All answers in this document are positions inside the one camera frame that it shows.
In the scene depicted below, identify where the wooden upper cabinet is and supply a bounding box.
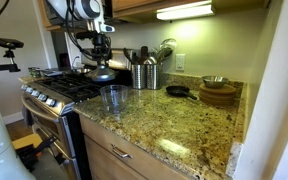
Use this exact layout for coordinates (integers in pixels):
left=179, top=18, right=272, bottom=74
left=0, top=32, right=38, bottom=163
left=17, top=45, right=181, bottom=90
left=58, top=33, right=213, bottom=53
left=37, top=0, right=272, bottom=33

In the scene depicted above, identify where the small steel pot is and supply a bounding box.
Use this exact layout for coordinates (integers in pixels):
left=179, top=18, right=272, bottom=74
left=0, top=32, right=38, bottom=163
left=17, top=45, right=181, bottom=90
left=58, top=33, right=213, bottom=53
left=72, top=67, right=92, bottom=75

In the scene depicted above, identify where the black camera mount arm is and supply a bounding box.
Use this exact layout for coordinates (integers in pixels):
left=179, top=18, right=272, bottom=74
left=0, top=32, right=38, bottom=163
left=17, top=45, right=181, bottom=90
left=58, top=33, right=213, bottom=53
left=0, top=49, right=22, bottom=74

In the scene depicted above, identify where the steel ladle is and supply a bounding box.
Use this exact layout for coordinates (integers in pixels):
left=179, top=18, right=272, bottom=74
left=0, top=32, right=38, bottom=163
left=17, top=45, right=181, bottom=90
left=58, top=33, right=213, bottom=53
left=143, top=56, right=158, bottom=66

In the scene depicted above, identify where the small steel bowl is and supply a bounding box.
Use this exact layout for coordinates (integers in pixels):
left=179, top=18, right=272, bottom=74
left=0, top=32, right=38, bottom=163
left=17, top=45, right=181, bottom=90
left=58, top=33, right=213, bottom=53
left=201, top=75, right=229, bottom=89

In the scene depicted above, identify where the small black cast-iron skillet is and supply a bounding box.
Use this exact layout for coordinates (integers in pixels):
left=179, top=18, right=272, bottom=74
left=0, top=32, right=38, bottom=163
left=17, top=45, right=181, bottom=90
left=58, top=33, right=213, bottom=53
left=165, top=85, right=198, bottom=101

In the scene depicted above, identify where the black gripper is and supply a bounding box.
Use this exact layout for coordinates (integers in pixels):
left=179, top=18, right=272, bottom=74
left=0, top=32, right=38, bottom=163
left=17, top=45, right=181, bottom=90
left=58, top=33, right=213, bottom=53
left=91, top=32, right=112, bottom=68

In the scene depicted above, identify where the stainless steel gas stove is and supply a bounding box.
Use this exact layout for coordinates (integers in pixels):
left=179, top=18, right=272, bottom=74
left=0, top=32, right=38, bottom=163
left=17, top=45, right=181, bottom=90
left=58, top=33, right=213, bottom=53
left=18, top=48, right=133, bottom=180

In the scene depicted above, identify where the clear glass cup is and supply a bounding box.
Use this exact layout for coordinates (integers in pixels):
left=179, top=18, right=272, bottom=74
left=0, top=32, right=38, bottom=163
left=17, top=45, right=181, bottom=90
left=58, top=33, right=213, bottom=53
left=99, top=84, right=129, bottom=115

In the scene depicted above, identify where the perforated steel utensil holder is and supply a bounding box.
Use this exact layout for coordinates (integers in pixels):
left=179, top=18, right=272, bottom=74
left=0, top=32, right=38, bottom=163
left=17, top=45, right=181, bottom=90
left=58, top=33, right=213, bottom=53
left=146, top=63, right=163, bottom=91
left=130, top=63, right=147, bottom=90

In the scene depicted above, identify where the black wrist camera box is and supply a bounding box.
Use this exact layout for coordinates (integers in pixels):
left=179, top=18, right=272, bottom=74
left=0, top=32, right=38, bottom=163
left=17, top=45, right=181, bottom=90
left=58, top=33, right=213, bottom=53
left=75, top=30, right=98, bottom=41

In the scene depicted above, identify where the black external camera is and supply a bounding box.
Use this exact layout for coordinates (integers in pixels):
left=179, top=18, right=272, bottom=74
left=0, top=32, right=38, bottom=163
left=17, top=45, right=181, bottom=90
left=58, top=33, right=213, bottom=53
left=0, top=37, right=25, bottom=51

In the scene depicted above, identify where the white wall outlet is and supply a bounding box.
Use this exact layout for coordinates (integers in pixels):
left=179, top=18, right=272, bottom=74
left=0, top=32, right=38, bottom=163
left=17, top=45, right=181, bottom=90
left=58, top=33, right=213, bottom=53
left=175, top=53, right=186, bottom=72

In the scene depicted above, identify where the under-cabinet light strip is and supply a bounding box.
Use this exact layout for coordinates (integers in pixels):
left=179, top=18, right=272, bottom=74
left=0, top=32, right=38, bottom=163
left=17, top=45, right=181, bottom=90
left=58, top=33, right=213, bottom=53
left=156, top=0, right=215, bottom=22

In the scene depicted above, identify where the dark wooden spatula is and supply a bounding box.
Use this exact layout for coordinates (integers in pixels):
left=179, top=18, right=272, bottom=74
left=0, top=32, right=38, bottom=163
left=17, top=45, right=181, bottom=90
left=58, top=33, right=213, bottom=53
left=138, top=45, right=149, bottom=65

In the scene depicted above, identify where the wooden lower cabinet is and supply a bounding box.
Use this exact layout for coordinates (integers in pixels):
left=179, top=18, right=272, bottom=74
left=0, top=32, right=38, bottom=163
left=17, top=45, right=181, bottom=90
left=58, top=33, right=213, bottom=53
left=78, top=113, right=192, bottom=180

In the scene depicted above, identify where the small glass jar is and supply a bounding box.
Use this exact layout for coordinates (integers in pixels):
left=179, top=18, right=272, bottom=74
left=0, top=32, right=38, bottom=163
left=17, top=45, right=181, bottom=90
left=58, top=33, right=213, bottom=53
left=28, top=67, right=42, bottom=78

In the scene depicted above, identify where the black clamp tool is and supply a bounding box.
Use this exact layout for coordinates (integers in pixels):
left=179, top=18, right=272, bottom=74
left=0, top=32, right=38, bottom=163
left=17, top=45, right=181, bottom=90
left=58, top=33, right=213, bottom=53
left=15, top=134, right=58, bottom=173

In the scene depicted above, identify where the metal drawer handle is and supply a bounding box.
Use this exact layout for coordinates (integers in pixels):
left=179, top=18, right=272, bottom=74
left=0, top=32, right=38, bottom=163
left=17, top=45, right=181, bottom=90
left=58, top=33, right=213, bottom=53
left=110, top=144, right=134, bottom=160

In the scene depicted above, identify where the wooden cabinet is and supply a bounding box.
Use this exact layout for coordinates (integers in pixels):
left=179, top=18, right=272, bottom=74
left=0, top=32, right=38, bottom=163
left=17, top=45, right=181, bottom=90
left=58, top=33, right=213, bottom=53
left=37, top=0, right=272, bottom=33
left=78, top=113, right=192, bottom=180

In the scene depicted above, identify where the black cooking spoon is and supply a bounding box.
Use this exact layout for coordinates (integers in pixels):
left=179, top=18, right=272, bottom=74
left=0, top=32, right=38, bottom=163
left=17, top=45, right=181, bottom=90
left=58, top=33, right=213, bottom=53
left=122, top=48, right=133, bottom=65

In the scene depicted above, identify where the yellow block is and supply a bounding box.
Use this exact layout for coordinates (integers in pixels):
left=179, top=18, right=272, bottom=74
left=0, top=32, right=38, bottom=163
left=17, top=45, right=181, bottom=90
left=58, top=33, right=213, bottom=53
left=11, top=133, right=43, bottom=151

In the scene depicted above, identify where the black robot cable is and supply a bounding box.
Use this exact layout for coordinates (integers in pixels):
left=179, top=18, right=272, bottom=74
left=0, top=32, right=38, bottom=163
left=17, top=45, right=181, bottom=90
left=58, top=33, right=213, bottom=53
left=0, top=0, right=113, bottom=63

